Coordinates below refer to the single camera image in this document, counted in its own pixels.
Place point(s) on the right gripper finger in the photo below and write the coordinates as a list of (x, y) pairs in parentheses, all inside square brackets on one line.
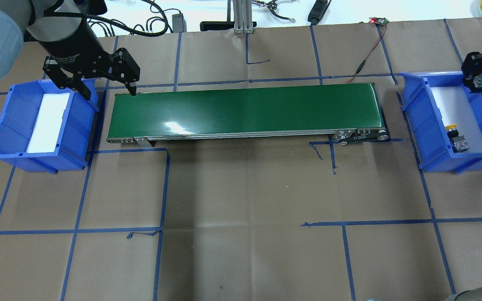
[(471, 68)]

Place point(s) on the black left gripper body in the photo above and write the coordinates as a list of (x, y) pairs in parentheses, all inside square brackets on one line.
[(72, 42)]

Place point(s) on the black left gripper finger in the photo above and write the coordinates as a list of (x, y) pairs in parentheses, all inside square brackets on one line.
[(125, 69), (54, 71)]

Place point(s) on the yellow mushroom push button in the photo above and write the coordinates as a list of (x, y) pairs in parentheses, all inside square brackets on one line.
[(458, 142)]

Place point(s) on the red mushroom push button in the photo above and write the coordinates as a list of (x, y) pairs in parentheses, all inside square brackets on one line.
[(476, 85)]

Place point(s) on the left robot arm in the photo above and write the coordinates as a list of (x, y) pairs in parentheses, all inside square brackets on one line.
[(46, 21)]

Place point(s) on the blue left storage bin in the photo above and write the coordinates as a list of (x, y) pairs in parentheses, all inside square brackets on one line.
[(46, 129)]

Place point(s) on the blue storage bin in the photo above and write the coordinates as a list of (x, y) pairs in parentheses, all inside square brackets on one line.
[(46, 129), (446, 121)]

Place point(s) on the blue right storage bin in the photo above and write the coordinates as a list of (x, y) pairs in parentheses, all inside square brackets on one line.
[(446, 121)]

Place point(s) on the black power adapter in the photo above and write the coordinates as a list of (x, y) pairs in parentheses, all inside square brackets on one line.
[(178, 23)]

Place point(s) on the green conveyor belt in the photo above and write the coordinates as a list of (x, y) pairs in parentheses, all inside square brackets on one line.
[(350, 112)]

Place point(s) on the aluminium frame post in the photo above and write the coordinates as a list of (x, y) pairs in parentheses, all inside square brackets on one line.
[(242, 17)]

